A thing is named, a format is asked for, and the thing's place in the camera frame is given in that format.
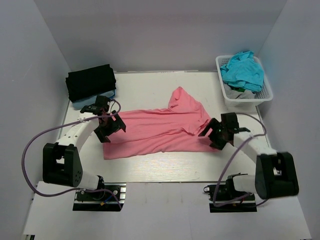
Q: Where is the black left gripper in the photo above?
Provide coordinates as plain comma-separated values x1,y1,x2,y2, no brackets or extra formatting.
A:
94,110,126,143

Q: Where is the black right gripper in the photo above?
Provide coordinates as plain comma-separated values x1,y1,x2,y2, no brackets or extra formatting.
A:
199,118,228,151

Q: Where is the pink t-shirt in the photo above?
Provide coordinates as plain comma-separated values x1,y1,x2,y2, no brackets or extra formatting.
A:
103,87,216,160

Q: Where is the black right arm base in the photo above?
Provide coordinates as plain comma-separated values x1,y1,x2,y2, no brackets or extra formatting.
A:
203,177,257,213

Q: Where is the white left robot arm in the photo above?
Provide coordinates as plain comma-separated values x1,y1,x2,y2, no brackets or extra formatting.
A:
42,95,126,200

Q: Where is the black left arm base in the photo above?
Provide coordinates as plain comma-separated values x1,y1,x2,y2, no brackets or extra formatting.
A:
72,176,127,212

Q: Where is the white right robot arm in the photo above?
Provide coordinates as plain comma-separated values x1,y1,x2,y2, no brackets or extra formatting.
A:
199,112,300,201

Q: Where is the folded light blue t-shirt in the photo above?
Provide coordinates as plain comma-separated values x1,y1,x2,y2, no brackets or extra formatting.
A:
72,90,116,110

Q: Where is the grey crumpled t-shirt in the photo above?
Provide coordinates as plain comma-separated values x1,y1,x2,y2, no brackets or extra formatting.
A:
223,83,256,99

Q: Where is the folded black t-shirt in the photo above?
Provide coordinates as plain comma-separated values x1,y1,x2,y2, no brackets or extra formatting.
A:
65,64,116,102

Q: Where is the white plastic laundry basket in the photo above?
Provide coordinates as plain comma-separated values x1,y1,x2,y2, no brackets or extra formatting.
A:
215,55,273,112

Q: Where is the turquoise crumpled t-shirt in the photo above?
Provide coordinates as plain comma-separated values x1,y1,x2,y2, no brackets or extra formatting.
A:
219,51,264,93

